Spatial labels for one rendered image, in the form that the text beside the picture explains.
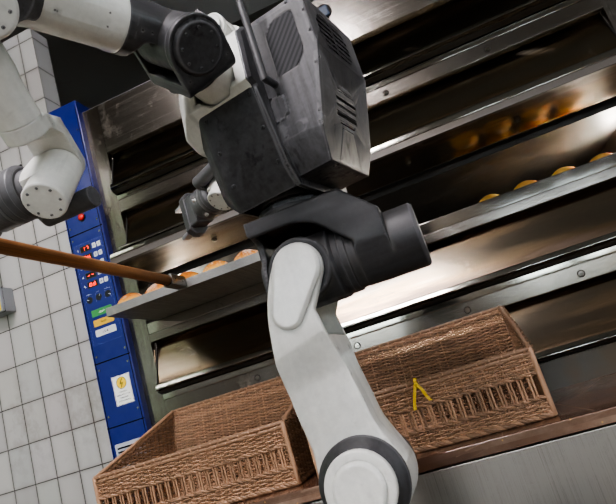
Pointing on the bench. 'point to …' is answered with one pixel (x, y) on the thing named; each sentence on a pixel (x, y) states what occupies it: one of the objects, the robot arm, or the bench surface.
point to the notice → (122, 389)
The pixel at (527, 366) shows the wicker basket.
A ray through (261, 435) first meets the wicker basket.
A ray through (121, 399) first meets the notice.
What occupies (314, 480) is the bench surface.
